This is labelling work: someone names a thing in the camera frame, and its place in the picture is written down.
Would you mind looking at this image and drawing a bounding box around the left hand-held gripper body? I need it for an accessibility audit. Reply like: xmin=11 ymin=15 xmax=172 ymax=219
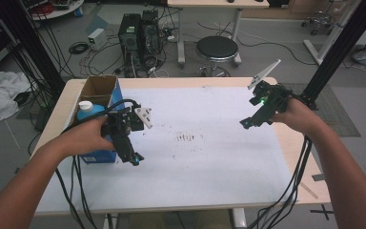
xmin=100 ymin=106 xmax=153 ymax=151

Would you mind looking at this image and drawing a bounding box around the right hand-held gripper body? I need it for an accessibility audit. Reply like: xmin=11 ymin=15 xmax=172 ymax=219
xmin=247 ymin=58 xmax=295 ymax=123

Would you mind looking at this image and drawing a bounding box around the blue bottle with white cap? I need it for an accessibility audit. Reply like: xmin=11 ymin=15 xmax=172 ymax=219
xmin=75 ymin=100 xmax=107 ymax=122

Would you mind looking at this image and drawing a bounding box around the blue cardboard box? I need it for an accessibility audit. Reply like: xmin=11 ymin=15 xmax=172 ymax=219
xmin=71 ymin=74 xmax=127 ymax=165

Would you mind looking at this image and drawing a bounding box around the person's right hand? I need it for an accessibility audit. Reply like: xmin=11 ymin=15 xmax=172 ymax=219
xmin=268 ymin=96 xmax=318 ymax=135

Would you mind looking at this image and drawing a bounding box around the person's left hand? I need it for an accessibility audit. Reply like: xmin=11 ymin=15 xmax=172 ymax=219
xmin=66 ymin=114 xmax=117 ymax=156

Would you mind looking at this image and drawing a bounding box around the white table mat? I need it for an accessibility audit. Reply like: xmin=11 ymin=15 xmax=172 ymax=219
xmin=34 ymin=86 xmax=298 ymax=214

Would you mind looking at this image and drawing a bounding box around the grey floor mat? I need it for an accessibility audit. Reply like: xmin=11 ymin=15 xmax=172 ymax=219
xmin=277 ymin=82 xmax=361 ymax=137

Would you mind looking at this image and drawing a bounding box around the black round stool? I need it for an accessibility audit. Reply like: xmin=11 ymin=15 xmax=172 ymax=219
xmin=195 ymin=35 xmax=240 ymax=77

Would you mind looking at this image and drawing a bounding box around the black computer tower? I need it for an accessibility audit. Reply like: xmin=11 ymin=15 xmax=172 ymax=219
xmin=139 ymin=10 xmax=163 ymax=65
xmin=117 ymin=12 xmax=142 ymax=77

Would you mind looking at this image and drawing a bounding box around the small white box device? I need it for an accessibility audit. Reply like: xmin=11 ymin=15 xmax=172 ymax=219
xmin=87 ymin=28 xmax=109 ymax=52

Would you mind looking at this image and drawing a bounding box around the office chair base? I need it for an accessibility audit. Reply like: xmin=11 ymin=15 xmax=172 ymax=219
xmin=300 ymin=10 xmax=336 ymax=36

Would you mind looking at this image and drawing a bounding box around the white metal stand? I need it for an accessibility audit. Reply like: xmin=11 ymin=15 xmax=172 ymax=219
xmin=303 ymin=0 xmax=363 ymax=66

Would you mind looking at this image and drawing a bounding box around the black tape cross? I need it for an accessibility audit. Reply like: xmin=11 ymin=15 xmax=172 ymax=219
xmin=309 ymin=203 xmax=336 ymax=221

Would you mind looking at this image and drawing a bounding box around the white desk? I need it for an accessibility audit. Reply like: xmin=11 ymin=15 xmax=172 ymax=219
xmin=166 ymin=0 xmax=271 ymax=68

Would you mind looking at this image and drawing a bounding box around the white cloth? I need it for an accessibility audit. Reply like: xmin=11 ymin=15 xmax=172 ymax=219
xmin=0 ymin=69 xmax=31 ymax=126

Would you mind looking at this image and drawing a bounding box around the round white table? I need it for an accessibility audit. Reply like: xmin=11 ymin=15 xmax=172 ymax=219
xmin=28 ymin=0 xmax=85 ymax=22

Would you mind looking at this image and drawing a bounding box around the black cable bundle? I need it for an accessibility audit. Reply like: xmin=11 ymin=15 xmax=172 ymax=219
xmin=247 ymin=135 xmax=314 ymax=229
xmin=28 ymin=98 xmax=142 ymax=229

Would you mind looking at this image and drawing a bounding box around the coil of black cable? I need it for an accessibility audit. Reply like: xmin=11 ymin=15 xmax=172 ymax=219
xmin=68 ymin=41 xmax=90 ymax=55

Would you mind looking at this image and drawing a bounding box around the black metal frame post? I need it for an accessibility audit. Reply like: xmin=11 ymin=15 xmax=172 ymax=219
xmin=0 ymin=0 xmax=66 ymax=96
xmin=299 ymin=0 xmax=366 ymax=109

